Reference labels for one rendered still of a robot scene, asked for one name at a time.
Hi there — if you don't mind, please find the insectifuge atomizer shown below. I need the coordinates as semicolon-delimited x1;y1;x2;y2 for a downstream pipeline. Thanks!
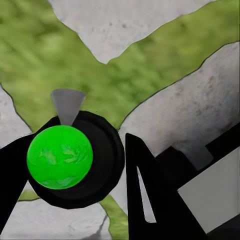
25;88;125;210

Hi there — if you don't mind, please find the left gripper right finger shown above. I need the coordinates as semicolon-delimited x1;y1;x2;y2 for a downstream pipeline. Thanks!
125;133;210;240

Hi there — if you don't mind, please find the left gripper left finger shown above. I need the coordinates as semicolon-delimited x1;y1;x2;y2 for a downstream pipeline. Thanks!
0;133;34;234

